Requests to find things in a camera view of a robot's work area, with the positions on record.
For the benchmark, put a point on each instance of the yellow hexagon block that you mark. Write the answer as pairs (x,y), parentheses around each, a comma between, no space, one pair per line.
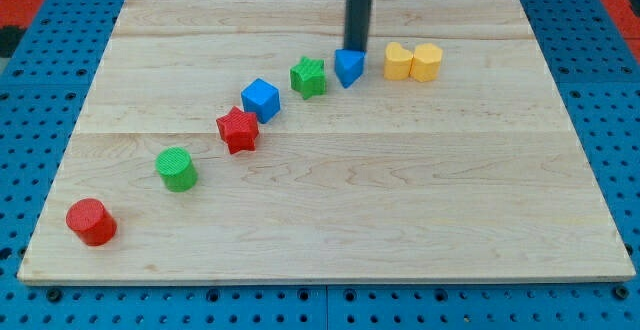
(426,62)

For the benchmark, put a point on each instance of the yellow heart block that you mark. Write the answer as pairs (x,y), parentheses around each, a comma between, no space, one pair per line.
(397,62)

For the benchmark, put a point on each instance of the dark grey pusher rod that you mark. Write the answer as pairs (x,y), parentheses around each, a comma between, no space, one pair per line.
(357,24)

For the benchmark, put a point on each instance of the blue triangular prism block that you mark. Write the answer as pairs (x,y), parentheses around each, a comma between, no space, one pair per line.
(348,66)

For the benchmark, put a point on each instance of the blue cube block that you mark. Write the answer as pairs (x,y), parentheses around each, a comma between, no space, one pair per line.
(261,98)

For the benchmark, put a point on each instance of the green cylinder block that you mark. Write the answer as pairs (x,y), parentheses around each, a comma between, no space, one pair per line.
(176,169)

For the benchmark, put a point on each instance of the red star block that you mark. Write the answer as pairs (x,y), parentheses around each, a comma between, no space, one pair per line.
(239,130)

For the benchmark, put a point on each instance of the light wooden board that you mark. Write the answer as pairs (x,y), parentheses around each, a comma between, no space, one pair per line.
(475,177)

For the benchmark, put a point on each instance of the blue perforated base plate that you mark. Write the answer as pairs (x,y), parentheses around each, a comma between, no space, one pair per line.
(50,50)

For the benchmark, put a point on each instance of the red cylinder block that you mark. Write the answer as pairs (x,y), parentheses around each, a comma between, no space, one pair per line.
(91,222)

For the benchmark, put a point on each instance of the green star block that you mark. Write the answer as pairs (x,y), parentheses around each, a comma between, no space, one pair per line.
(308,77)

